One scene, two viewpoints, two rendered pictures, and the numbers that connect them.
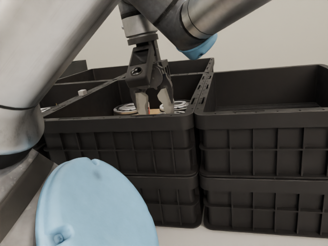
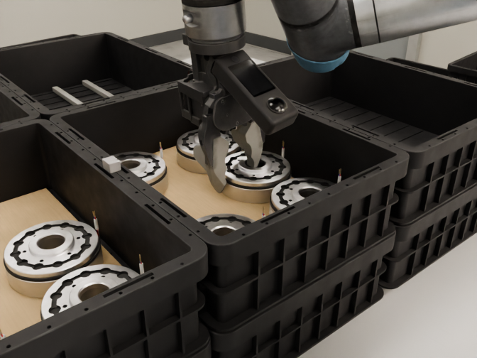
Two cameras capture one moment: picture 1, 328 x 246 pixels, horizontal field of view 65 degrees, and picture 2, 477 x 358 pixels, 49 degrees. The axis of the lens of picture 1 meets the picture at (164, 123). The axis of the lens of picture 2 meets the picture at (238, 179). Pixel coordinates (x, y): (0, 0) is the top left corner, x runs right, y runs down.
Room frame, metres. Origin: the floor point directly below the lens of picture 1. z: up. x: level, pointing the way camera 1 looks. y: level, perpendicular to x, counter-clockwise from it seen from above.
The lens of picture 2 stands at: (0.22, 0.54, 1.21)
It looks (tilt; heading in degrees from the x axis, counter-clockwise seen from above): 29 degrees down; 306
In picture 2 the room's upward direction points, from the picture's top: straight up
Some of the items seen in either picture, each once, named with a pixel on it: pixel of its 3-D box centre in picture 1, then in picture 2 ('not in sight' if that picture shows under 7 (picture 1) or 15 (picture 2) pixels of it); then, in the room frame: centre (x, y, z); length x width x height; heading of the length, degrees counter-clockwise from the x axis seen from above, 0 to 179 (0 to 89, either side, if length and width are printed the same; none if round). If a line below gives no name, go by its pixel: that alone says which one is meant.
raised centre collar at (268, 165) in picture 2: not in sight; (255, 164); (0.58, -0.02, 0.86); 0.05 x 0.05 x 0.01
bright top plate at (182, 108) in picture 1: (177, 105); (209, 142); (0.69, -0.04, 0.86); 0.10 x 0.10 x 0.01
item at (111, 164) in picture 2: (82, 92); (111, 164); (0.64, 0.19, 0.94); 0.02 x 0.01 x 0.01; 165
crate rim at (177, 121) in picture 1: (140, 95); (216, 142); (0.60, 0.05, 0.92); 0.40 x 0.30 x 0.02; 165
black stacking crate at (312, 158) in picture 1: (274, 111); (360, 121); (0.52, -0.24, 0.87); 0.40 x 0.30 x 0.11; 165
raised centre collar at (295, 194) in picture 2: not in sight; (310, 194); (0.48, 0.01, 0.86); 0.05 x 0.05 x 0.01
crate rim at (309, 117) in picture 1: (275, 88); (363, 92); (0.52, -0.24, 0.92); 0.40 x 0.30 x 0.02; 165
